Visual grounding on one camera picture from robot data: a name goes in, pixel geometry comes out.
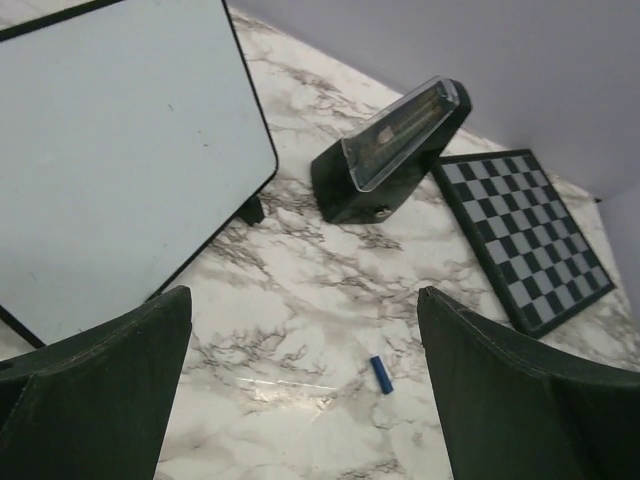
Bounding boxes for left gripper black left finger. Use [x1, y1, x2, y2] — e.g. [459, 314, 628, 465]
[1, 286, 192, 479]

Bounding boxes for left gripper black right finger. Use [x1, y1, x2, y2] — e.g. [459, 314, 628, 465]
[417, 287, 639, 479]

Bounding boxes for blue marker cap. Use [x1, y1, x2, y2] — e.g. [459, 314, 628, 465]
[370, 356, 394, 395]

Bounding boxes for whiteboard with black frame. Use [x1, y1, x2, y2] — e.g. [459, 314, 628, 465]
[1, 1, 278, 347]

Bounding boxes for black grey chessboard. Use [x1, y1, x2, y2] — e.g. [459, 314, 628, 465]
[432, 149, 615, 338]

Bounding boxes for black metronome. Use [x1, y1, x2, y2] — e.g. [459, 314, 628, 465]
[310, 76, 472, 225]

